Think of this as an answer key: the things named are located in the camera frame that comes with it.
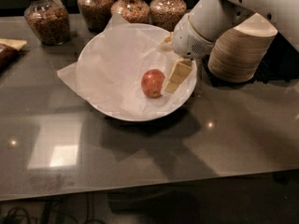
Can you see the dark tray with paper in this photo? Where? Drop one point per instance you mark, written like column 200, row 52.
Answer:
column 9, row 51

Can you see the glass jar of light grains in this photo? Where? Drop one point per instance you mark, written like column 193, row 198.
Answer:
column 167, row 13

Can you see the glass jar of mixed cereal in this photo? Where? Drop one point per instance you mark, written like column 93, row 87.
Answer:
column 134, row 11

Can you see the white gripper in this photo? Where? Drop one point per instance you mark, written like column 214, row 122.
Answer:
column 186, row 42

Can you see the glass jar of brown cereal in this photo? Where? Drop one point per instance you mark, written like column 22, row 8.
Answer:
column 49, row 21

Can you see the front stack of paper bowls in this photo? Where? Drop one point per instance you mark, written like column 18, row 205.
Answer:
column 239, row 51

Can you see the white bowl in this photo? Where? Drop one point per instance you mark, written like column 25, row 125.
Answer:
column 137, row 75

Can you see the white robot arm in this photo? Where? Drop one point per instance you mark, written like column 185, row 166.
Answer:
column 212, row 18

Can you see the glass jar of dark grains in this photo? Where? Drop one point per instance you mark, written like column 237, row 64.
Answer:
column 96, row 13

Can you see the white paper liner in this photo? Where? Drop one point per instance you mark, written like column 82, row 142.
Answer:
column 118, row 69

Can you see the red apple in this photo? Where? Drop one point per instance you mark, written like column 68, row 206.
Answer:
column 152, row 83

